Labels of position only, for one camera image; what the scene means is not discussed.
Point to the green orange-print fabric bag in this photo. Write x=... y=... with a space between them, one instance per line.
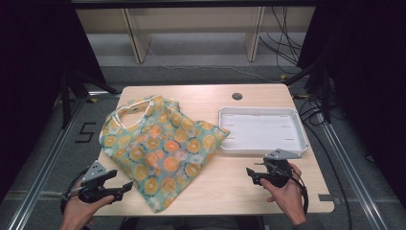
x=162 y=150

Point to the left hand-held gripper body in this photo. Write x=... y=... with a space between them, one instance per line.
x=92 y=188

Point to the aluminium floor rail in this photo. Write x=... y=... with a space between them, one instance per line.
x=351 y=175
x=41 y=175

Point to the person's left hand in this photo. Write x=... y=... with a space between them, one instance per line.
x=78 y=211

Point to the beige wooden shelf unit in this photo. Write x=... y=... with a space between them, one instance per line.
x=191 y=22

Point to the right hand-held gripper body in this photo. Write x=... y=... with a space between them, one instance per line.
x=278 y=171

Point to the grey round table grommet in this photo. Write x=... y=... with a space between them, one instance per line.
x=237 y=96

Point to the white plastic tray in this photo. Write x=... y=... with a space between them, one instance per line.
x=261 y=131

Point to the black metal stand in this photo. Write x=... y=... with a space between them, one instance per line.
x=72 y=92
x=319 y=83

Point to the person's lap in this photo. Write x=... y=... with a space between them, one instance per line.
x=191 y=223

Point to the person's right hand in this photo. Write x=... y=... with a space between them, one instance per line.
x=287 y=198

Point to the black curtain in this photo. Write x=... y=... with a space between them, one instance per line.
x=35 y=80
x=367 y=80

